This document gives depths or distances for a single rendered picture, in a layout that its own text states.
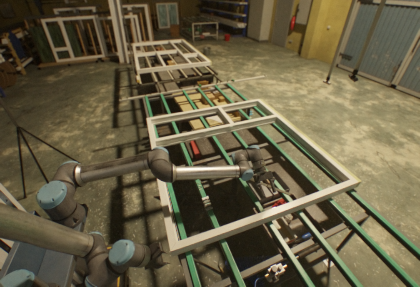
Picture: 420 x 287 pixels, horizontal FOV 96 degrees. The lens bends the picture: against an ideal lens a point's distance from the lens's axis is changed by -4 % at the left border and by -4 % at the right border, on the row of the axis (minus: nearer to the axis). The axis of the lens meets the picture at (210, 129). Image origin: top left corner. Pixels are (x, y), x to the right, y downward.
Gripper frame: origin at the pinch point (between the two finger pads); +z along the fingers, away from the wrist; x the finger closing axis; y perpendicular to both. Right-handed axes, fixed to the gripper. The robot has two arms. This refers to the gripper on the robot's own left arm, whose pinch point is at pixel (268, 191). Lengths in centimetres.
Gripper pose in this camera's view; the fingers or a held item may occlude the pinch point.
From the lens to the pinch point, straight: 151.8
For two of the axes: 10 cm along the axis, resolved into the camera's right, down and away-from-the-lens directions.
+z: 2.7, 9.1, -3.0
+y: 1.9, -3.6, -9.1
